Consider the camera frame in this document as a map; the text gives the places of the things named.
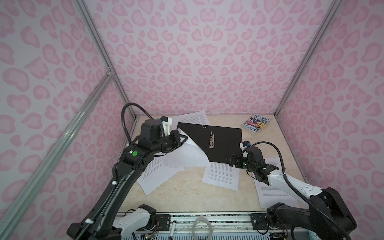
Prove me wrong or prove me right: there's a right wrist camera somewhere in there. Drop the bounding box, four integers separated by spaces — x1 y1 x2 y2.
240 141 251 150

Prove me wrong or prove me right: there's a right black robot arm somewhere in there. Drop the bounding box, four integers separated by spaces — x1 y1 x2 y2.
227 145 357 240

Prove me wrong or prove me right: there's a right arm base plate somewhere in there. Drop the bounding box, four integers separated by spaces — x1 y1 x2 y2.
250 213 291 233

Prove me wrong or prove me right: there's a colourful paperback book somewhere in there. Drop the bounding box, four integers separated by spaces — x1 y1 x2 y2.
241 114 270 134

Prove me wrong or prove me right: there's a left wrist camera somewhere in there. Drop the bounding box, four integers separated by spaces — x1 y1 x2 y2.
158 116 173 136

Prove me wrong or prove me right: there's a right black corrugated cable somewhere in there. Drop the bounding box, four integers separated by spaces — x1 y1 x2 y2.
250 141 352 240

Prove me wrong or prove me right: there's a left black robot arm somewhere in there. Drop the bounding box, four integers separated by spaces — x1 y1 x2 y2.
67 116 188 240

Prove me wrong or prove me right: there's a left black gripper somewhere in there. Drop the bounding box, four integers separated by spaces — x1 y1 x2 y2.
152 129 189 156

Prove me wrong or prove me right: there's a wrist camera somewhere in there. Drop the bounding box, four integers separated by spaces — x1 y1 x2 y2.
240 141 251 150
158 116 173 136

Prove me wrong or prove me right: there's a printed paper sheet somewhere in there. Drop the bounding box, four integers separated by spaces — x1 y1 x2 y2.
253 157 300 210
172 111 210 130

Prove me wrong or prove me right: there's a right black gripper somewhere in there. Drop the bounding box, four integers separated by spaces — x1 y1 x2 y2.
225 154 257 173

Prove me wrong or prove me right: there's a white marker pen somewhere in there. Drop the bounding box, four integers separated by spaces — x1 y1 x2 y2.
169 221 177 240

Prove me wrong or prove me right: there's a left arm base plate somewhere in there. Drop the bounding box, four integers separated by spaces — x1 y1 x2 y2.
143 214 172 232

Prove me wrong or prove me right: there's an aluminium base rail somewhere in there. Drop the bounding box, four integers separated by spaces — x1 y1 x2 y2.
79 210 346 240

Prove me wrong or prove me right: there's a coiled clear tube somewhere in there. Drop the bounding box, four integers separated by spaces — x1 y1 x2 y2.
191 217 214 240

